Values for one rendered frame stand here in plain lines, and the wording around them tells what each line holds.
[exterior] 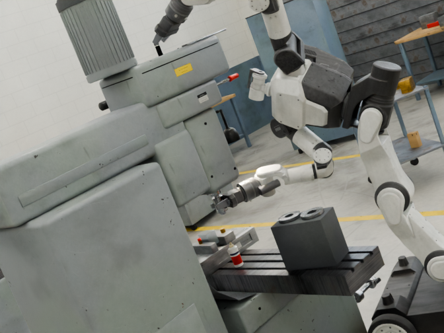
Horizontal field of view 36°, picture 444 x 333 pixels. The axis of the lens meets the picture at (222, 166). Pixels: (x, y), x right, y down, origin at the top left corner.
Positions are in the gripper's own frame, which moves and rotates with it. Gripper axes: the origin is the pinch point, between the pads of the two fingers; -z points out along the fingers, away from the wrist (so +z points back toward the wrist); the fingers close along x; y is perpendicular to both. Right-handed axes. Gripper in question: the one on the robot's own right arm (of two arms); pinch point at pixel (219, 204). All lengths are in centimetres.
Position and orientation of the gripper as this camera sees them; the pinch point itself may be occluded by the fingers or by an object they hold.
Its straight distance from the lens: 288.4
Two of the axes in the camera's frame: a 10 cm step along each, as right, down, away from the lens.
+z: 8.5, -4.1, 3.3
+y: 3.7, 9.1, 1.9
